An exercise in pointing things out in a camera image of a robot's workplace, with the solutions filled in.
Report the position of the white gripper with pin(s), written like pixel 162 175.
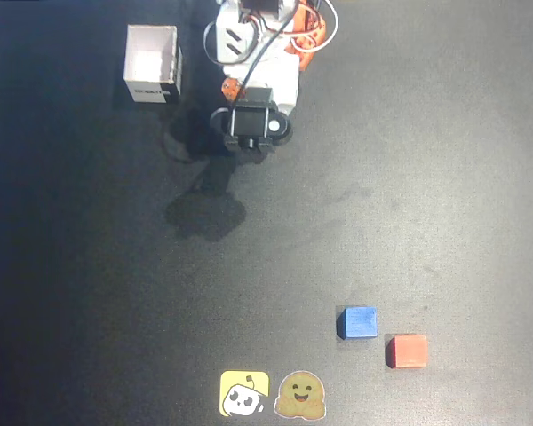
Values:
pixel 279 90

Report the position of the blue cube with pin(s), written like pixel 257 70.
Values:
pixel 359 322

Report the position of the white cardboard box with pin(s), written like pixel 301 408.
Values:
pixel 153 57

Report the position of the red cube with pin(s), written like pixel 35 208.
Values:
pixel 409 351

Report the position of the black mat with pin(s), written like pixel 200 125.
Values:
pixel 115 266

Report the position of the yellow robot sticker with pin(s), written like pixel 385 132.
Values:
pixel 244 394

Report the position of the hugging face emoji sticker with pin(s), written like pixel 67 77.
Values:
pixel 300 395

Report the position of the black gripper-mounted camera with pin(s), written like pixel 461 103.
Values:
pixel 248 122

